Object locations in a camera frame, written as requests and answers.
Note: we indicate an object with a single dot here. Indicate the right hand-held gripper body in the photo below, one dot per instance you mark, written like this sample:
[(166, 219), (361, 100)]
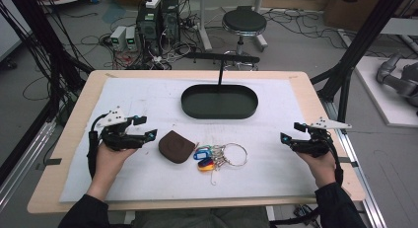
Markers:
[(313, 144)]

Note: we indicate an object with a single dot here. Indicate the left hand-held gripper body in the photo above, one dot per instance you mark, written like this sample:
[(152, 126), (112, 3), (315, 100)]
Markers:
[(115, 139)]

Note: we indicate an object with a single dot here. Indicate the brown pouch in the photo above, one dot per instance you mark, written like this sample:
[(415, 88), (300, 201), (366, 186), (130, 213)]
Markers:
[(175, 147)]

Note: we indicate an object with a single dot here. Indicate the black tray with hook rack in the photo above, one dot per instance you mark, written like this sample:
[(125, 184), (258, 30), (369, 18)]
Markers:
[(218, 103)]

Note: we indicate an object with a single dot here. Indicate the person's right hand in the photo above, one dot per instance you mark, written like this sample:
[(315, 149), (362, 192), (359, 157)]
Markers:
[(320, 168)]

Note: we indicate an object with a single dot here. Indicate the person's left hand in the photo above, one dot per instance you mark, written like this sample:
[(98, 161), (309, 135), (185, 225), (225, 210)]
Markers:
[(110, 165)]

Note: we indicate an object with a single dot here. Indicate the black tape strip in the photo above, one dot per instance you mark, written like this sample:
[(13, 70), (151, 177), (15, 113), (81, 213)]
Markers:
[(52, 162), (348, 161)]

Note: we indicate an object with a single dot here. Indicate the white foam mat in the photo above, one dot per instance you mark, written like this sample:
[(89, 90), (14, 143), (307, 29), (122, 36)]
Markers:
[(164, 185)]

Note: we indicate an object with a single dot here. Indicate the grey power supply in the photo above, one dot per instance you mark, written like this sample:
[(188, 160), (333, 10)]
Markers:
[(118, 37), (131, 38)]

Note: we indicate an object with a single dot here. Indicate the white platform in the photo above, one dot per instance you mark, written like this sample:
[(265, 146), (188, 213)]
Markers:
[(384, 103)]

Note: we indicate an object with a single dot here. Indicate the large black computer tower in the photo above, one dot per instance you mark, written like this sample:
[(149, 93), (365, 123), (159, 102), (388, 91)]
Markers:
[(148, 27)]

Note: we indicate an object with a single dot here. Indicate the small black computer tower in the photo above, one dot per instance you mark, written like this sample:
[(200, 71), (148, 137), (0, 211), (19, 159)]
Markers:
[(170, 20)]

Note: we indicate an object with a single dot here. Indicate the white table leg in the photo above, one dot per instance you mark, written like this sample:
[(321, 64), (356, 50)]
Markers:
[(204, 27)]

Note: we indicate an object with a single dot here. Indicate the black round stool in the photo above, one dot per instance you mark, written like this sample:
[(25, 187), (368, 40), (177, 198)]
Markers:
[(244, 22)]

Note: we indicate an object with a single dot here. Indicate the white box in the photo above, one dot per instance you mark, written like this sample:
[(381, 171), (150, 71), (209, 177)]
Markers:
[(153, 1)]

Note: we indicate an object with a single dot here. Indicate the cardboard box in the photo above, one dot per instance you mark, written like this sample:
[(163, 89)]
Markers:
[(351, 7)]

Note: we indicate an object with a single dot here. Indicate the aluminium rail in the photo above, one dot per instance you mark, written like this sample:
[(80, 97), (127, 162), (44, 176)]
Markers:
[(23, 162), (364, 188)]

